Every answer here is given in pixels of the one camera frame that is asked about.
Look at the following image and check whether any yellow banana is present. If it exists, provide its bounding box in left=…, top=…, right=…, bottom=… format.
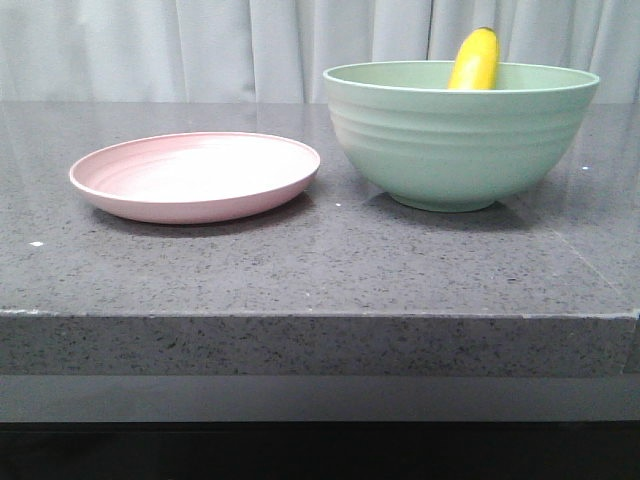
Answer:
left=447, top=27, right=500, bottom=90

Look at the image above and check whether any pink plate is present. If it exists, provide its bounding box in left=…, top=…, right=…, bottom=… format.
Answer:
left=69, top=132, right=320, bottom=225

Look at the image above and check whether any green bowl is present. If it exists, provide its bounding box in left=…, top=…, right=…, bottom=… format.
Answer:
left=323, top=61, right=600, bottom=212

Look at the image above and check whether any grey curtain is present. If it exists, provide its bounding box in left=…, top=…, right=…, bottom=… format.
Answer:
left=1, top=1, right=639, bottom=103

